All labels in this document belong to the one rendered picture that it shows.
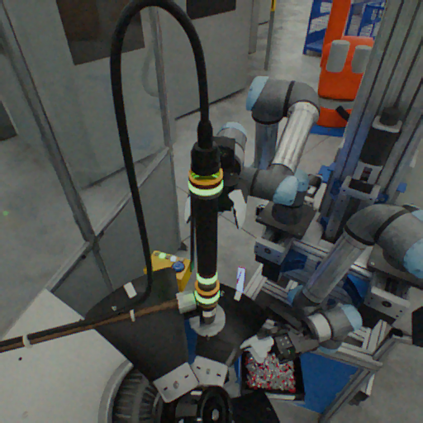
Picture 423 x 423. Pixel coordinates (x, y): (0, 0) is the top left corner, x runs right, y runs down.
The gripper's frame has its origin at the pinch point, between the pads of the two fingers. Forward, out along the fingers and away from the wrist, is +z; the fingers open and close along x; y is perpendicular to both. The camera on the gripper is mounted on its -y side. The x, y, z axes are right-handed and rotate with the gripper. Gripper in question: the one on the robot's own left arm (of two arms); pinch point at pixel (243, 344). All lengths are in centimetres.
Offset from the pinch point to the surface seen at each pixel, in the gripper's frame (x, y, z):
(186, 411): -8.3, 11.7, 19.3
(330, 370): 53, 6, -43
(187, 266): 14.4, -37.8, 6.5
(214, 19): 49, -402, -128
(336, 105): 116, -271, -250
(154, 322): -18.6, -5.8, 21.9
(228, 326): -1.1, -5.7, 2.4
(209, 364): -1.1, 2.3, 10.7
